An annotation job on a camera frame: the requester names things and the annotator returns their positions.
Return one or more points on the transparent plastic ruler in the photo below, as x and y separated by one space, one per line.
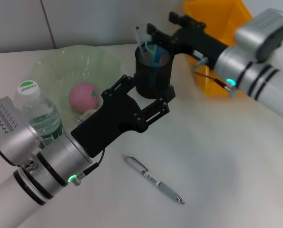
139 40

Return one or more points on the blue capped scissors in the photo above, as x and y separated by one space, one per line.
156 55

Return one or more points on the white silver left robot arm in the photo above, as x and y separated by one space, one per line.
24 190

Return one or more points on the clear green-label water bottle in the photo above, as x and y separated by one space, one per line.
43 116

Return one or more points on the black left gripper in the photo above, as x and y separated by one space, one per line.
112 118

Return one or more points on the clear grey ballpoint pen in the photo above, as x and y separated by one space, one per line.
165 188

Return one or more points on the black mesh pen holder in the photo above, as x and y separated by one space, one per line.
153 80

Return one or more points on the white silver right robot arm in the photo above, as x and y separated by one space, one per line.
250 78

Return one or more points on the pink toy peach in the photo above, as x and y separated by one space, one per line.
83 97

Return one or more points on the yellow plastic bin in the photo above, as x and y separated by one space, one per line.
217 21

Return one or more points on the pale green glass fruit plate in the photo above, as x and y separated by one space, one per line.
84 61

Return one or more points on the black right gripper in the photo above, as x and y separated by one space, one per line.
203 45

